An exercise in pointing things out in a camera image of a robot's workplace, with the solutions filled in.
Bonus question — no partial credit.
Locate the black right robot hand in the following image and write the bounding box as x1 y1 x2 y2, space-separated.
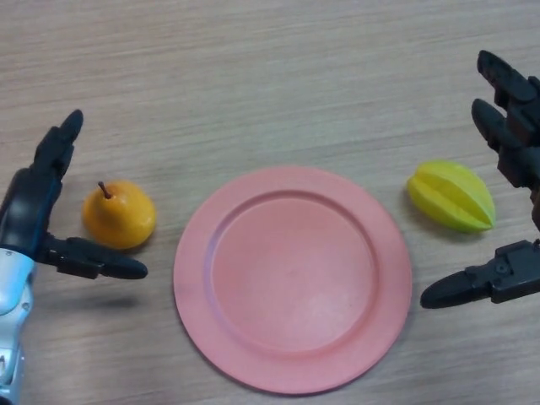
419 49 540 311

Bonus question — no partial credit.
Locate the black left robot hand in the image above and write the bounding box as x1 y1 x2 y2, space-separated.
0 109 149 282

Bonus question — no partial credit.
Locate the yellow pear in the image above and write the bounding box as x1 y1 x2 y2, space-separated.
81 180 158 251

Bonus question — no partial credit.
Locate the pink round plate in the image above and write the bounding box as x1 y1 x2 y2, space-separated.
173 165 413 396

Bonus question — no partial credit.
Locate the yellow-green starfruit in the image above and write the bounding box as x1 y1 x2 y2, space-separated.
406 159 497 235

